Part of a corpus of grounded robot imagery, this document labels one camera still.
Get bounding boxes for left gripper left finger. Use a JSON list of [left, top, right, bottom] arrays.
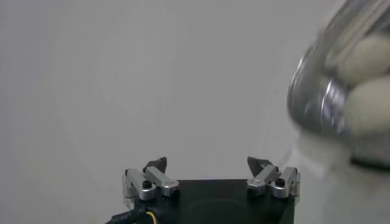
[[122, 156, 180, 211]]

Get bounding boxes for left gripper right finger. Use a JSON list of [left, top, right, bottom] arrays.
[[246, 156, 301, 205]]

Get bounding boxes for white steamed baozi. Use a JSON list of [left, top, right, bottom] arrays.
[[344, 75, 390, 138], [325, 33, 390, 86]]

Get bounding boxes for glass lid with white handle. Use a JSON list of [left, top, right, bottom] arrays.
[[316, 0, 390, 92]]

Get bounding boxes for stainless steel steamer basket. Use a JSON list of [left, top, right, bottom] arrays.
[[286, 18, 390, 138]]

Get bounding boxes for white electric cooking pot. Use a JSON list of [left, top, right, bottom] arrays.
[[283, 130, 390, 224]]

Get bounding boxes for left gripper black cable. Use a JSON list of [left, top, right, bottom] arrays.
[[105, 206, 158, 224]]

